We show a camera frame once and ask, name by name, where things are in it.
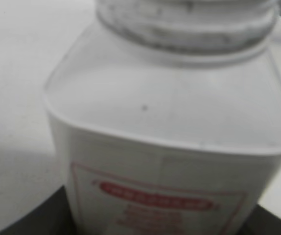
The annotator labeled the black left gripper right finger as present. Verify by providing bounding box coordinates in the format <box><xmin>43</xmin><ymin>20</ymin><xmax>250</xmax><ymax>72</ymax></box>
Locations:
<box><xmin>237</xmin><ymin>205</ymin><xmax>281</xmax><ymax>235</ymax></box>

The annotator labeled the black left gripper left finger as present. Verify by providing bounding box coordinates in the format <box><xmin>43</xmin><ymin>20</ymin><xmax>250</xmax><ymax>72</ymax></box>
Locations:
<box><xmin>0</xmin><ymin>187</ymin><xmax>77</xmax><ymax>235</ymax></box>

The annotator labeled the white yili changqing bottle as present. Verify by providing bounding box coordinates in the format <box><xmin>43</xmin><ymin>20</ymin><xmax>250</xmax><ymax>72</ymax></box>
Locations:
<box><xmin>42</xmin><ymin>34</ymin><xmax>281</xmax><ymax>235</ymax></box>

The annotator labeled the white bottle cap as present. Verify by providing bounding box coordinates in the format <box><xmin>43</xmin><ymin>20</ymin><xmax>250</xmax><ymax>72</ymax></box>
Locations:
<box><xmin>95</xmin><ymin>0</ymin><xmax>279</xmax><ymax>54</ymax></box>

